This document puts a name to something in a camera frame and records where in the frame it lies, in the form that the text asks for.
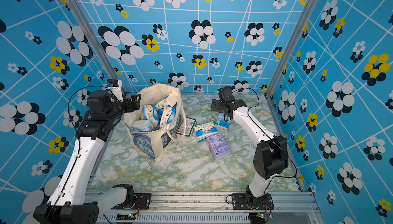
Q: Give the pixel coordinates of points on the white top tissue pack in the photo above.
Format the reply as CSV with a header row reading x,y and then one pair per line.
x,y
143,125

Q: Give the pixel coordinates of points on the blue white tissue box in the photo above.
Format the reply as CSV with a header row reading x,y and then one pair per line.
x,y
168,115

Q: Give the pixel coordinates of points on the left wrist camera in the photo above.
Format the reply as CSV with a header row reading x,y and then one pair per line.
x,y
115,87

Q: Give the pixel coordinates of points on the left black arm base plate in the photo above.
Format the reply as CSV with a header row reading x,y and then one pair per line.
x,y
141,201

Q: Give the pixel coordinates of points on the purple tissue pack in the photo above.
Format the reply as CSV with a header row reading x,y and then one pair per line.
x,y
218,146

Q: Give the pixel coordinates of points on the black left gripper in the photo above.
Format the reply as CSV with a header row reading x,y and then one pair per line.
x,y
128,102

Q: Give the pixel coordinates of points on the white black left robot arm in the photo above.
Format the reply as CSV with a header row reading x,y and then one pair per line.
x,y
67,204

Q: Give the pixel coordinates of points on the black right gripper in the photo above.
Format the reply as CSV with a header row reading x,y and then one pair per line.
x,y
217,103

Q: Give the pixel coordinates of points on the white blue printed tissue pack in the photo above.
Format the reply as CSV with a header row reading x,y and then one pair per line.
x,y
150,113

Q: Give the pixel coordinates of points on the left aluminium corner post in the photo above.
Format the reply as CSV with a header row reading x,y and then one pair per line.
x,y
83,22

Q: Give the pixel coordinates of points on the green white tissue pack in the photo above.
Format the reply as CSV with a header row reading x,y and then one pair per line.
x,y
190,123

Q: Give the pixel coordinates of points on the right aluminium corner post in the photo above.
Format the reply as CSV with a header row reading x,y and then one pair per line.
x,y
291,44

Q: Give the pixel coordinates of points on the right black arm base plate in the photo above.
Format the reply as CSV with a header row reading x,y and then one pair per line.
x,y
246,201

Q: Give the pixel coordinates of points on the colourful small tissue pack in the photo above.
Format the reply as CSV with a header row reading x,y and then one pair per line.
x,y
203,131

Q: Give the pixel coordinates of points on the aluminium corner post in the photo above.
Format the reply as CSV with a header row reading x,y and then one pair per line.
x,y
83,22
291,44

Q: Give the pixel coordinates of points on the aluminium front rail frame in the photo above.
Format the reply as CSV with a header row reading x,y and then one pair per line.
x,y
190,207

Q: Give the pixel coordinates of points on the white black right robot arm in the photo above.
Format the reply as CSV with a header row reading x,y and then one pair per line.
x,y
271,151

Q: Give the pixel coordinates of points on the cream canvas tote bag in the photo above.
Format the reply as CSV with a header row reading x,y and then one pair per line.
x,y
158,122

